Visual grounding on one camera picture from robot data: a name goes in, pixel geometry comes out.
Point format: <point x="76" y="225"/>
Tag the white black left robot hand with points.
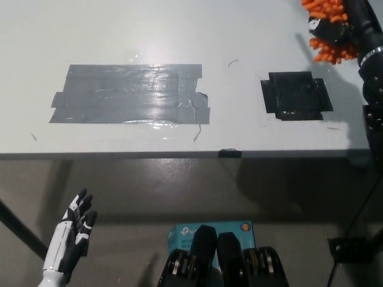
<point x="64" y="239"/>

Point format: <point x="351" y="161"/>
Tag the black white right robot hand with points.
<point x="362" y="27"/>

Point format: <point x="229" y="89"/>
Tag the orange microfibre duster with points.
<point x="327" y="9"/>

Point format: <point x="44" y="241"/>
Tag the black robot torso blocks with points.
<point x="223" y="263"/>

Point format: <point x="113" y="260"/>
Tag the black diagonal table leg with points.
<point x="22" y="230"/>

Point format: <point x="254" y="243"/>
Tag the small black tape square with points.
<point x="296" y="95"/>

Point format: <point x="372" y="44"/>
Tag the teal router box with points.
<point x="185" y="234"/>

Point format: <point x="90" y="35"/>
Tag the large grey tape patch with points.
<point x="131" y="95"/>

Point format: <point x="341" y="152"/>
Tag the black tape strip table edge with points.
<point x="229" y="153"/>

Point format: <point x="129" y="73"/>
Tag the black floor bracket plate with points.
<point x="351" y="249"/>

